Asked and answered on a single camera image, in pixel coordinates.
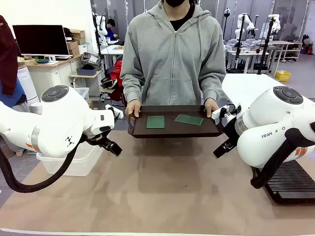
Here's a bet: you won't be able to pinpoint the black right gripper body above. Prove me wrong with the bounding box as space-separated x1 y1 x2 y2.
220 117 241 145

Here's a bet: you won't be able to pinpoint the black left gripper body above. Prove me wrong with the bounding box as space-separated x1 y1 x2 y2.
82 129 112 147

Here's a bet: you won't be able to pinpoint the green rectangular PCB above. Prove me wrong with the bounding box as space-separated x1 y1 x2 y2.
174 114 205 126

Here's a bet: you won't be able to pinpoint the green square PCB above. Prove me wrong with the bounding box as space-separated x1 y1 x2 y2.
146 115 165 129

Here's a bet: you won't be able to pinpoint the dark brown serving tray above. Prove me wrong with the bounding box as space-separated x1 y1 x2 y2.
127 105 226 139

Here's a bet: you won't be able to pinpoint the grey sleeved left forearm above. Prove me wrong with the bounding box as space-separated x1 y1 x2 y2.
201 71 226 101

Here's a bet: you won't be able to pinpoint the grey sleeved right forearm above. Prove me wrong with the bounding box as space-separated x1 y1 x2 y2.
122 73 146 104

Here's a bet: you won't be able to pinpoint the person's left hand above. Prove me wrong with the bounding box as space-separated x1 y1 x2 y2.
203 98 220 118

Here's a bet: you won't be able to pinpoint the person's right hand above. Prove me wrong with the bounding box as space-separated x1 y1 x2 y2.
125 100 142 121

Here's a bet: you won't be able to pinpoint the clear plastic bin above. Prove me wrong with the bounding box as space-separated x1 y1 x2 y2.
36 141 104 177

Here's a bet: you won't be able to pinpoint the large white table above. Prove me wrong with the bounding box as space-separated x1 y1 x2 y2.
221 73 315 106

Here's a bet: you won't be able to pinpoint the clear lidded storage box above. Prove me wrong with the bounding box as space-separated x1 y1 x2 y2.
73 87 90 101

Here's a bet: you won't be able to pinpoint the black and white shoes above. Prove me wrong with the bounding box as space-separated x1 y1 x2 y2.
99 77 119 94

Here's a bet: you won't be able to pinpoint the small wooden side table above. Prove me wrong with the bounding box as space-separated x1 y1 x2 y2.
70 70 104 89

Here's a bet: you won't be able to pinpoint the red jacket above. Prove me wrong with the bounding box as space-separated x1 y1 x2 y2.
109 60 124 100

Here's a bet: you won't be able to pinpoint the small white cylinder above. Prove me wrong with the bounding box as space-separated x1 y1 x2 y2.
29 102 43 115

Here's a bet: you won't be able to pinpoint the grey plastic bin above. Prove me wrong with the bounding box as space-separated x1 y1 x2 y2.
76 66 97 76

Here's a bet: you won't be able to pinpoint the yellow plastic basket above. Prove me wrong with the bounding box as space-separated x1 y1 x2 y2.
275 70 292 82

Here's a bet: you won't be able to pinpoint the black slotted PCB rack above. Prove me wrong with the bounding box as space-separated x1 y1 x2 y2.
255 159 315 205

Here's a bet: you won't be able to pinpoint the black case with label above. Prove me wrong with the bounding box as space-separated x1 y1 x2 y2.
81 52 101 66

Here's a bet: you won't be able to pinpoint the wooden top white desk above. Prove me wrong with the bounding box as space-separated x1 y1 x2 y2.
18 54 83 99

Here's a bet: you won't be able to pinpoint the black tripod stand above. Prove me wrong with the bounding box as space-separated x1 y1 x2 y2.
226 14 247 74
257 17 276 75

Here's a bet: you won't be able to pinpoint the clear acrylic cover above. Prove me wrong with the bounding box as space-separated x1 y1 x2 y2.
226 38 261 52

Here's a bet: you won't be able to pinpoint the white background table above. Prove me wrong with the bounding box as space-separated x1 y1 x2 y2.
100 44 125 74

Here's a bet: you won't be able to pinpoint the white air purifier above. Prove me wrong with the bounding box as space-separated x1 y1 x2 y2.
16 65 40 104

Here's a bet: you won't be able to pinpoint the person in grey hoodie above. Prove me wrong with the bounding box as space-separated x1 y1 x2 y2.
120 0 226 106

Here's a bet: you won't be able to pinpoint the black pole stand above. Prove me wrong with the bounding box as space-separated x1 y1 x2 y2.
92 11 103 59

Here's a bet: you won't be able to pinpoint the wooden shelf unit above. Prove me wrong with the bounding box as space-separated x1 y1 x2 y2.
269 40 303 62

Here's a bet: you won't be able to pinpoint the seated person in blue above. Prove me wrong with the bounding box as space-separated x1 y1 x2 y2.
106 19 119 41

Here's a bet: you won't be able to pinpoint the black computer monitor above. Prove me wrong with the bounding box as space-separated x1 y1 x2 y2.
12 24 70 59

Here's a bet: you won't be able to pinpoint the black face mask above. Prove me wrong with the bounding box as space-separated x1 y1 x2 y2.
164 0 189 8

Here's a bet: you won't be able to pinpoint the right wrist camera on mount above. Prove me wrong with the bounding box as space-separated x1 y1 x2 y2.
211 103 243 123

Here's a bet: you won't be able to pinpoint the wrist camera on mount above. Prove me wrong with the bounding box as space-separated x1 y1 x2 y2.
105 104 124 120
211 103 243 123

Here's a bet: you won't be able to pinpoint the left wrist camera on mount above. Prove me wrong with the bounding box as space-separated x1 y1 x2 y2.
105 104 124 120

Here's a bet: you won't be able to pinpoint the black sleeved right arm cable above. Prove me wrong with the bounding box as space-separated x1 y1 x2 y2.
250 127 315 189

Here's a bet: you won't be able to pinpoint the black sleeved arm cable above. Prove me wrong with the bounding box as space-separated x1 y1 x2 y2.
250 127 315 189
0 137 86 194

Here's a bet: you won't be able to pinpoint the black sleeved left arm cable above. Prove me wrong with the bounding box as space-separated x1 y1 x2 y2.
0 137 86 194

